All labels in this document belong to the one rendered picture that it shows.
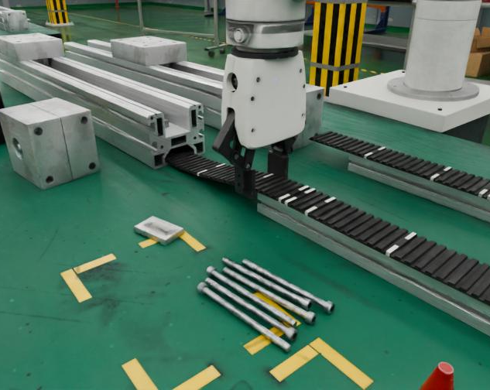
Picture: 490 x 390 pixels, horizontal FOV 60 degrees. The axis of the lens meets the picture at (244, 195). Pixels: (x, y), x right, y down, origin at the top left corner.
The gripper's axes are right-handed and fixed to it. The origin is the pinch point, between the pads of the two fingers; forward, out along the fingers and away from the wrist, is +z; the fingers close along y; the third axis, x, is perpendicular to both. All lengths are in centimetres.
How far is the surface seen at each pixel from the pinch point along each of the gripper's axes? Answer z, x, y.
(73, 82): -4.6, 46.4, -4.1
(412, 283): 2.7, -22.2, -2.2
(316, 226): 1.8, -10.7, -2.1
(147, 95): -3.9, 31.0, 2.4
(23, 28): 2, 212, 38
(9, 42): -8, 79, -5
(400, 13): 48, 424, 791
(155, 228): 3.1, 2.6, -14.4
